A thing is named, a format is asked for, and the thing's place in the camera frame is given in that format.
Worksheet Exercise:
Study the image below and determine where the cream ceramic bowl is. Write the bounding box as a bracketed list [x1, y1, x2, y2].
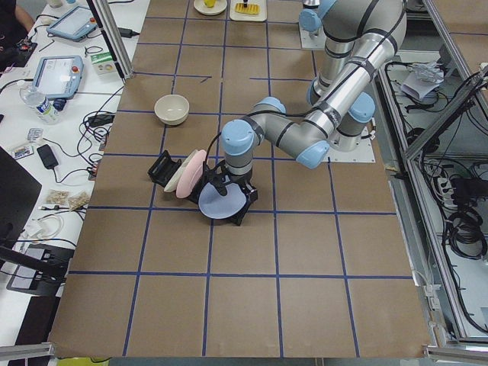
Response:
[154, 95, 190, 126]

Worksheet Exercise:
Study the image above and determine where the white rectangular tray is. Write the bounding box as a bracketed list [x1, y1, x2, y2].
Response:
[229, 0, 267, 22]

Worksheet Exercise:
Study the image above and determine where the black plate rack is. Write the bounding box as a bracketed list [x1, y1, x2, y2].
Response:
[148, 151, 254, 226]

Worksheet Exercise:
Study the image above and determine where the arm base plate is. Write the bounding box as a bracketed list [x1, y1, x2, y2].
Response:
[299, 22, 326, 50]
[323, 114, 376, 163]

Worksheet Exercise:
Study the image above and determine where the near teach pendant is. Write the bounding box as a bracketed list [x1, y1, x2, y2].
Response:
[33, 55, 84, 100]

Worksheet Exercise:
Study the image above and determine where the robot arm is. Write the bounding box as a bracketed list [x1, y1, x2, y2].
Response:
[209, 1, 407, 195]
[298, 0, 329, 34]

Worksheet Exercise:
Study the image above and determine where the cream white plate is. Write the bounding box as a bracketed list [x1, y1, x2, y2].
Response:
[164, 149, 198, 192]

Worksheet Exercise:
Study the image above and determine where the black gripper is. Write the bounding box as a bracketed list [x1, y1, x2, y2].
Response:
[225, 174, 258, 202]

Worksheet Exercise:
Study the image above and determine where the white plate with lemon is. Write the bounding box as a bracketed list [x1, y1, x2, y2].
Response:
[193, 0, 227, 16]

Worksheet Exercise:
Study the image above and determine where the black power adapter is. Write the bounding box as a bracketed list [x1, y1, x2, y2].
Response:
[37, 144, 59, 169]

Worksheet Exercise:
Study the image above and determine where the far teach pendant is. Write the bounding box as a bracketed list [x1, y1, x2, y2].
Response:
[47, 6, 98, 42]

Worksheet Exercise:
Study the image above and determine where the striped bread roll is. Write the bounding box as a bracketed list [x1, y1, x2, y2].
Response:
[234, 2, 260, 15]

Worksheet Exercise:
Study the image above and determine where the blue plate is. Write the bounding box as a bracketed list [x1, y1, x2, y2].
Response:
[198, 183, 246, 219]

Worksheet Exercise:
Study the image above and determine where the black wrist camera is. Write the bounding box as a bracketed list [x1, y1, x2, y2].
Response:
[206, 160, 230, 197]

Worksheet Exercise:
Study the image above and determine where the plastic water bottle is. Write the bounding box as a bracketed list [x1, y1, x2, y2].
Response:
[19, 84, 59, 125]

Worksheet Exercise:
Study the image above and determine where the aluminium frame post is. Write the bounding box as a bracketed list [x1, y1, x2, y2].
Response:
[87, 0, 133, 80]

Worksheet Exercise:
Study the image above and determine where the teach pendant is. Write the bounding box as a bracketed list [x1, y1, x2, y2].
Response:
[47, 6, 98, 42]
[33, 55, 84, 100]

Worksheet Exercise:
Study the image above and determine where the green white box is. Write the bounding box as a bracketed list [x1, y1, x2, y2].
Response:
[90, 52, 117, 75]

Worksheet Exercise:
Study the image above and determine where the pink plate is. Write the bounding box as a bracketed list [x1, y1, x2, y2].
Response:
[175, 149, 207, 198]

